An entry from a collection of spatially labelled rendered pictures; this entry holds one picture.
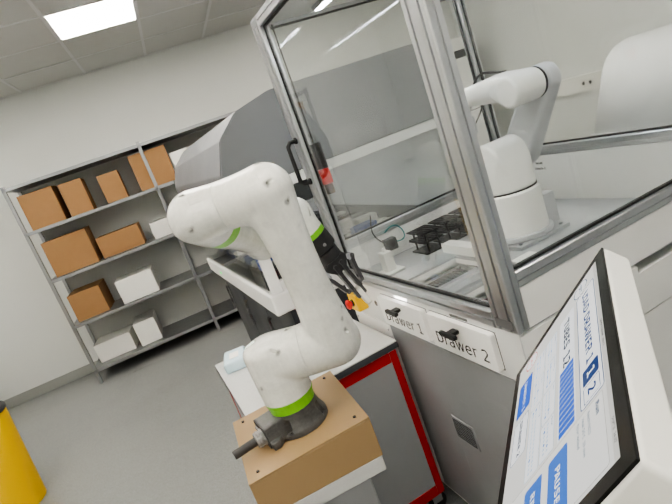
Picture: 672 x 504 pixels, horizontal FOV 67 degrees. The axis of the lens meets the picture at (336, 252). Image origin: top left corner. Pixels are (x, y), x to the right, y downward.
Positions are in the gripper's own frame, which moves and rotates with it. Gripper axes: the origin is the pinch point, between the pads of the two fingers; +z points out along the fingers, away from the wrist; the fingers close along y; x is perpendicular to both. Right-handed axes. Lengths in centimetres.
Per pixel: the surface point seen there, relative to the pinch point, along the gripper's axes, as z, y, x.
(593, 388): -21, 11, 105
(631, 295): -16, -7, 97
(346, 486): 13, 43, 40
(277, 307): 11, 16, -80
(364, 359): 22.4, 12.4, -9.7
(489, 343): 13.1, -6.0, 45.5
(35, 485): 26, 189, -204
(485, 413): 41, 2, 31
